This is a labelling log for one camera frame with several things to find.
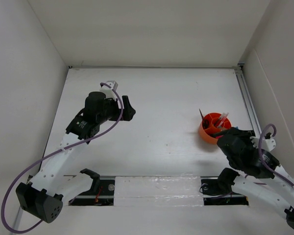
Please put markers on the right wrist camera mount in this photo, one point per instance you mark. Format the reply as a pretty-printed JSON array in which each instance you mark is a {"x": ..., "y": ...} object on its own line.
[{"x": 266, "y": 144}]

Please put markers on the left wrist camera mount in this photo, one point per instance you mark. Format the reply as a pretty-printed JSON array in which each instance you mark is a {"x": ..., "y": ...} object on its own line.
[{"x": 107, "y": 87}]

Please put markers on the orange round divided container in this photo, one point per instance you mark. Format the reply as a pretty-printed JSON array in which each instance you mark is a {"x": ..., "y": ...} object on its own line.
[{"x": 205, "y": 134}]

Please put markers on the pink pen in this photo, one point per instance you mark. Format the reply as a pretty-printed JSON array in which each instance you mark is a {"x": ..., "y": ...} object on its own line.
[{"x": 223, "y": 120}]

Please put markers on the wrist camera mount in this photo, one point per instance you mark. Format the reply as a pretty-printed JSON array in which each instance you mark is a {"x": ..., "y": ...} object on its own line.
[
  {"x": 266, "y": 144},
  {"x": 107, "y": 87}
]

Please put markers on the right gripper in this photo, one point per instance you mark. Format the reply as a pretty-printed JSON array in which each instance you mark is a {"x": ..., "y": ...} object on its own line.
[{"x": 243, "y": 133}]

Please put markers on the black handled scissors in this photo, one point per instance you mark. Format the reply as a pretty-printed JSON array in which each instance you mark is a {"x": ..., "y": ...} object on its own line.
[{"x": 205, "y": 122}]

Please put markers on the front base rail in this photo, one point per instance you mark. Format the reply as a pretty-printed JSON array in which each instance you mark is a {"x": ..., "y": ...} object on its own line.
[{"x": 155, "y": 191}]

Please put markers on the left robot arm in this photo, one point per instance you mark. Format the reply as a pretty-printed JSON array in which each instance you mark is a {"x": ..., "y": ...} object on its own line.
[{"x": 49, "y": 190}]

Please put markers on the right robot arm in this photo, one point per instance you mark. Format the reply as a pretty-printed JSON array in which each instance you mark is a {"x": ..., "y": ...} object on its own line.
[{"x": 254, "y": 172}]

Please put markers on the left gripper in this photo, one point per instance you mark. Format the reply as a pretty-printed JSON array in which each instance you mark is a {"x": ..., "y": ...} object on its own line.
[{"x": 129, "y": 111}]

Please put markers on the black gel pen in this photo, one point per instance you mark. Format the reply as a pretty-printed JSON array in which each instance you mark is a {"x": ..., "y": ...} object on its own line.
[{"x": 219, "y": 121}]

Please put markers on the aluminium rail right side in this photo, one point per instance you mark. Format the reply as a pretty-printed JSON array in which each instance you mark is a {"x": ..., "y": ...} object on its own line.
[{"x": 247, "y": 99}]

